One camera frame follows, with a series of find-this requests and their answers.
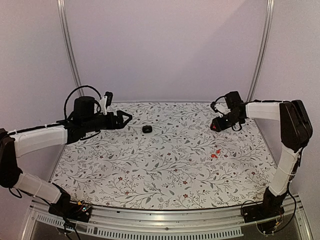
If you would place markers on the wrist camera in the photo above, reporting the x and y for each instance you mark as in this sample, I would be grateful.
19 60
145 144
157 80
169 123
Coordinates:
220 108
106 101

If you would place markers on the right aluminium frame post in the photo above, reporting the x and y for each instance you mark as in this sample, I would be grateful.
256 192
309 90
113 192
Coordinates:
270 4

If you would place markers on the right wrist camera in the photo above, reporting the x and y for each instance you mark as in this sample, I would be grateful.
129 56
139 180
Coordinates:
220 108

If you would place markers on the aluminium frame post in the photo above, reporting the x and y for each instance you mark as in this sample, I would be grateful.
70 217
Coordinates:
61 7
270 4

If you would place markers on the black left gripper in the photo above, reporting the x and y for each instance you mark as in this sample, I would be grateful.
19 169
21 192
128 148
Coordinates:
112 124

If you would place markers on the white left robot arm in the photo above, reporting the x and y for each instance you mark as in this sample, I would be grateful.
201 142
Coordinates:
88 116

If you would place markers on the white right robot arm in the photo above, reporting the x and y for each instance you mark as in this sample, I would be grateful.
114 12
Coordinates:
295 133

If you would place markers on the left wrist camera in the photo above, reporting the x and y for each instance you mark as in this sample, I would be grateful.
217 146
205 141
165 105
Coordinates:
106 101

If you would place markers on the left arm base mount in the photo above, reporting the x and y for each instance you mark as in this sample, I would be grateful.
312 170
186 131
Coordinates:
65 208

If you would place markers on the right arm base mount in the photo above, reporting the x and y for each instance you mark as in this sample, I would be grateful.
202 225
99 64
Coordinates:
262 212

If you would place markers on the left aluminium frame post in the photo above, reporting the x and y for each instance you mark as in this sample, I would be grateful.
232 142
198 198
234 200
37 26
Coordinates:
61 7

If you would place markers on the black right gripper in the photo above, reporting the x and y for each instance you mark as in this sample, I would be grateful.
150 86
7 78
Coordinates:
219 126

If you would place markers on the black earbud charging case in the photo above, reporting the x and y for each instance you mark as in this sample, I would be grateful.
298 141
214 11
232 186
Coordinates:
147 129

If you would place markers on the floral patterned table mat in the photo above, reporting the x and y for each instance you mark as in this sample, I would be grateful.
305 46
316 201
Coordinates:
171 167

